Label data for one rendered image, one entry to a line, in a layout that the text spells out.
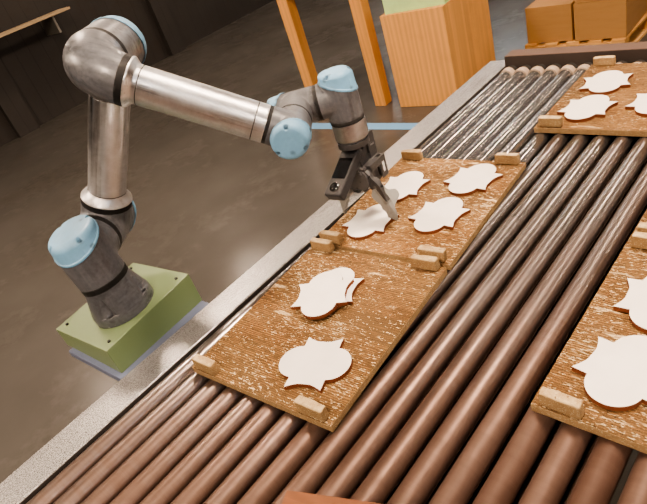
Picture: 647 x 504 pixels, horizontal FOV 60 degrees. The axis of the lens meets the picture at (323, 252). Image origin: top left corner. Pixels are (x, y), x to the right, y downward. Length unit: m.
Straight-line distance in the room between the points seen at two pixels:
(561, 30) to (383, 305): 3.88
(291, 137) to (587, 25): 3.79
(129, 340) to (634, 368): 0.99
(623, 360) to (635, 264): 0.23
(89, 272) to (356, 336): 0.61
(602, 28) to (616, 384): 3.93
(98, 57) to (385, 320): 0.70
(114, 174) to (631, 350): 1.07
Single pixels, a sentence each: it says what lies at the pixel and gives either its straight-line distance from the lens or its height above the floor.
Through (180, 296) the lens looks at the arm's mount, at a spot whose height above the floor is 0.92.
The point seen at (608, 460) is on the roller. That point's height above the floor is 0.92.
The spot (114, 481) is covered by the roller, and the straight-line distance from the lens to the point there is 1.07.
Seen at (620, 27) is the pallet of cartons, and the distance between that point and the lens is 4.64.
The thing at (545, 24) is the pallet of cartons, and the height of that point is 0.26.
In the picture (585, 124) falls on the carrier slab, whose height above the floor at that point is 0.94.
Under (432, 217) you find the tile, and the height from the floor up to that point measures 0.95.
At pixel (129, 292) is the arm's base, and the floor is 1.00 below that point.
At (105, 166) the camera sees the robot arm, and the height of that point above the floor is 1.25.
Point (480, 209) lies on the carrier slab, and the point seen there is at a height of 0.94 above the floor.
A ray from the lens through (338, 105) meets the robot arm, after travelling 1.19.
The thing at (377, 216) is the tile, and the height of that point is 0.95.
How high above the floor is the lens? 1.62
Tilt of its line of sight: 32 degrees down
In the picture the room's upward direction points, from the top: 20 degrees counter-clockwise
